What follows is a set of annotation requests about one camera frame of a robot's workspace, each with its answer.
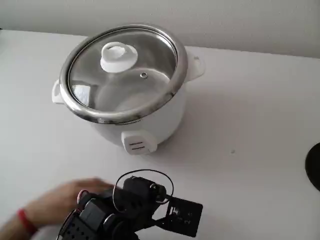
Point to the red wristband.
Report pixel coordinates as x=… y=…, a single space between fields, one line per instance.
x=26 y=220

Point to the person's hand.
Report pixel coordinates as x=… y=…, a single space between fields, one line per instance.
x=70 y=197

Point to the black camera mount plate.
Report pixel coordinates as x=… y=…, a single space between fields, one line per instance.
x=185 y=215

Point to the black round object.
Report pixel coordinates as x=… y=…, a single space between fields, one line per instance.
x=315 y=167

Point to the glass lid with white knob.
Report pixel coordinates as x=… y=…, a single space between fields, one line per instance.
x=120 y=57

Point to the white rice cooker body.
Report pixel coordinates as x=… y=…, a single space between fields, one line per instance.
x=162 y=117

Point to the person's forearm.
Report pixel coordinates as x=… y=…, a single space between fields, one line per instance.
x=12 y=227

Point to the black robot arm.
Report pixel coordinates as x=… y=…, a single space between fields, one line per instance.
x=95 y=215

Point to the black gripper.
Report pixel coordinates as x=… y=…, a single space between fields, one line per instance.
x=162 y=214

